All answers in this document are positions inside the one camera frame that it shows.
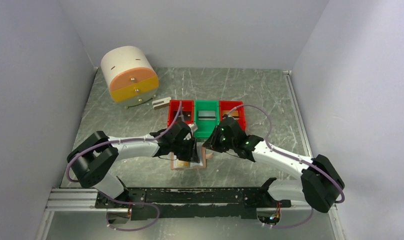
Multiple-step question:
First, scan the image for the black credit card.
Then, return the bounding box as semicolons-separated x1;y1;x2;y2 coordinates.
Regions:
178;111;193;122

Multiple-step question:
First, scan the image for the small white grey block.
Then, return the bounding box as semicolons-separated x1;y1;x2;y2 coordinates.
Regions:
152;97;172;110

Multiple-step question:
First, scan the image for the tan leather card holder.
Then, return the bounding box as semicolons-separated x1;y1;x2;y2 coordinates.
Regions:
170;146;214;170

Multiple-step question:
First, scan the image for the gold credit card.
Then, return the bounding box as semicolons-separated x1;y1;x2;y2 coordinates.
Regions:
221;110;240;119

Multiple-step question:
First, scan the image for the silver credit card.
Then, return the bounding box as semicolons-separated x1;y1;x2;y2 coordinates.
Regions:
197;110;217;120

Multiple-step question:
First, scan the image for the round white drawer cabinet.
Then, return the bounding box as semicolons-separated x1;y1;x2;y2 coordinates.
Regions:
100;46;159;109

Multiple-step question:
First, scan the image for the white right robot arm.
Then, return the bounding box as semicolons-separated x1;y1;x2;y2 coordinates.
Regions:
203;117;345;213

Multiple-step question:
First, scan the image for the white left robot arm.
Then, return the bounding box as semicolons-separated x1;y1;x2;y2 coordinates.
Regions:
65;121;199;208

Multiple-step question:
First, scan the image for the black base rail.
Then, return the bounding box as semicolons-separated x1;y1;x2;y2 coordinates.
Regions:
94;184;291;221

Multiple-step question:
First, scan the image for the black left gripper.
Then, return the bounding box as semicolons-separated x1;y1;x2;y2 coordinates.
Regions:
172;137;200;164

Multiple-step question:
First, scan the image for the green plastic bin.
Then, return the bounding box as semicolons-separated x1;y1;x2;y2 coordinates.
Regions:
193;100;220;140

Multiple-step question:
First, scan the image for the red bin with black card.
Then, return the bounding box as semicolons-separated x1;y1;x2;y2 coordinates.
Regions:
166;100;195;135

